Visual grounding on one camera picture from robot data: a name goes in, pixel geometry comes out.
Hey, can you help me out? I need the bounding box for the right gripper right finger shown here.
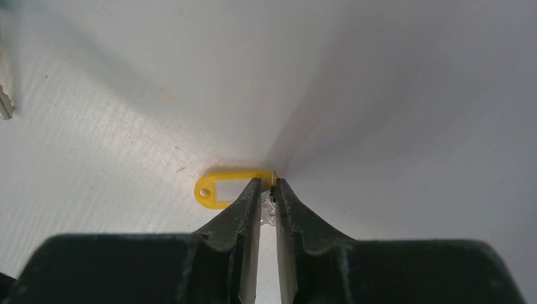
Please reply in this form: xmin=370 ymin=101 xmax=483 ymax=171
xmin=274 ymin=179 xmax=524 ymax=303

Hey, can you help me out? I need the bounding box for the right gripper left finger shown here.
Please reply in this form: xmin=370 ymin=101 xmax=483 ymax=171
xmin=2 ymin=178 xmax=262 ymax=303

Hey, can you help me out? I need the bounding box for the yellow tagged key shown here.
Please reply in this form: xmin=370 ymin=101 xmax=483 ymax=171
xmin=193 ymin=169 xmax=277 ymax=227

